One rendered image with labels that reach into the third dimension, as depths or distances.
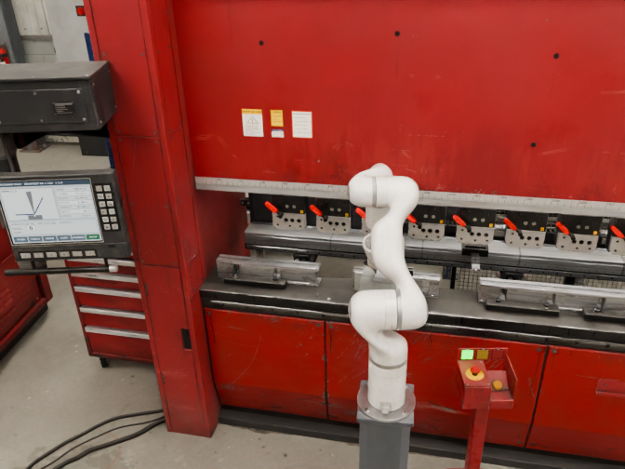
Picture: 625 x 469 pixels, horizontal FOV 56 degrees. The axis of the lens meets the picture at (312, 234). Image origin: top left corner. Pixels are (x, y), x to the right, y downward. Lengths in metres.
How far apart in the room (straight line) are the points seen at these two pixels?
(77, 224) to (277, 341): 1.08
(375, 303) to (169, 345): 1.47
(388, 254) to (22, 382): 2.75
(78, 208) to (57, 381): 1.75
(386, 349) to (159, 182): 1.22
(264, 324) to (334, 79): 1.19
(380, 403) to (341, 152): 1.04
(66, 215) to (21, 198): 0.17
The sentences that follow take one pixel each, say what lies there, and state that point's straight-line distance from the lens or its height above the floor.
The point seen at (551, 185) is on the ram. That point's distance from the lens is 2.49.
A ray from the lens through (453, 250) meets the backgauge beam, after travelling 2.92.
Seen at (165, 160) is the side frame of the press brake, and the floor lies 1.56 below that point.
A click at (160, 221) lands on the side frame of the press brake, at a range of 2.61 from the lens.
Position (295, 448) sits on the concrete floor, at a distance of 3.24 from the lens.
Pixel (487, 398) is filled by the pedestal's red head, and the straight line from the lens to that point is 2.52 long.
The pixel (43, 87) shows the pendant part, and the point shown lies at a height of 1.91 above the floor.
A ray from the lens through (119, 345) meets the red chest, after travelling 3.69.
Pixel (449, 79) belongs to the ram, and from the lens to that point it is 2.33.
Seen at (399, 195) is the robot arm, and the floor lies 1.63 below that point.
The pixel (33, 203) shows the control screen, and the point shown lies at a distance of 2.45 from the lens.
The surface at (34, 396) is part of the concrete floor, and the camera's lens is 3.90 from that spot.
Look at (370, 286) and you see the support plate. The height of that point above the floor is 1.00.
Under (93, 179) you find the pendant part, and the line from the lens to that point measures 2.32.
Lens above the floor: 2.41
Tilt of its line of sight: 28 degrees down
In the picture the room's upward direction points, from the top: 2 degrees counter-clockwise
